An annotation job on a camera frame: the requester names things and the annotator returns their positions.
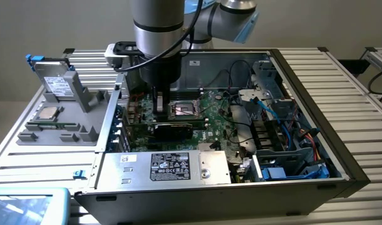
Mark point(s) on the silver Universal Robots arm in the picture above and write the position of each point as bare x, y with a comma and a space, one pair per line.
158, 25

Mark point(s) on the light blue teach pendant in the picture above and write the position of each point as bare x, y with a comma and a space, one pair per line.
28, 206

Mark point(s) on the blue panel latch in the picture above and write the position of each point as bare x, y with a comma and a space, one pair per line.
79, 174

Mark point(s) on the hard disk with blue caddy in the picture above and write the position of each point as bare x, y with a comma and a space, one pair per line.
55, 79

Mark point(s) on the CPU socket with metal frame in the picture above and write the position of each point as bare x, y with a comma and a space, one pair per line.
184, 109

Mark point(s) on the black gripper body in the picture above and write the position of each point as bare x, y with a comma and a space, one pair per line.
160, 70

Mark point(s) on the grey plastic drive bay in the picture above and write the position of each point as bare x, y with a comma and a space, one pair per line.
287, 154

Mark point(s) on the silver case side panel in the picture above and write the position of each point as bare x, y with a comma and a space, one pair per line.
38, 161

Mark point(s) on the green motherboard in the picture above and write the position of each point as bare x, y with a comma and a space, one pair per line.
214, 122

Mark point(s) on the blue empty disk caddy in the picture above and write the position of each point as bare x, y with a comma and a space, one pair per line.
275, 174

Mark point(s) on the green RAM stick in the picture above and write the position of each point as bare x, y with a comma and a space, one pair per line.
52, 125

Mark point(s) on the silver power supply unit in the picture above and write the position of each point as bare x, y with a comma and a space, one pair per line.
166, 167

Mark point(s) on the grey parts rack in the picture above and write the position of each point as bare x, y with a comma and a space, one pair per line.
84, 117

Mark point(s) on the aluminium rail frame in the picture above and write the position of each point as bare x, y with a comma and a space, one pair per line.
377, 56

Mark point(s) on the small silver heat sink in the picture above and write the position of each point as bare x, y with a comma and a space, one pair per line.
206, 148

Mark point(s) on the open black PC case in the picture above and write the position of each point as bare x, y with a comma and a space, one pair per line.
209, 206

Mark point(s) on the metal disk bay cage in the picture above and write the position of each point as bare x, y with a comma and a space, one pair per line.
271, 79

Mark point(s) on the black RAM slots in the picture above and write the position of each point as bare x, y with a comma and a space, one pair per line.
187, 94

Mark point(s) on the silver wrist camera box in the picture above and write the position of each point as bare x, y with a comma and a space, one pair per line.
112, 57

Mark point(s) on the silver CPU chip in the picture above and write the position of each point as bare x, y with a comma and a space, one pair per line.
51, 113

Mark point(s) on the black graphics card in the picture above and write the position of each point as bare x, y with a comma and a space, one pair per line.
172, 132

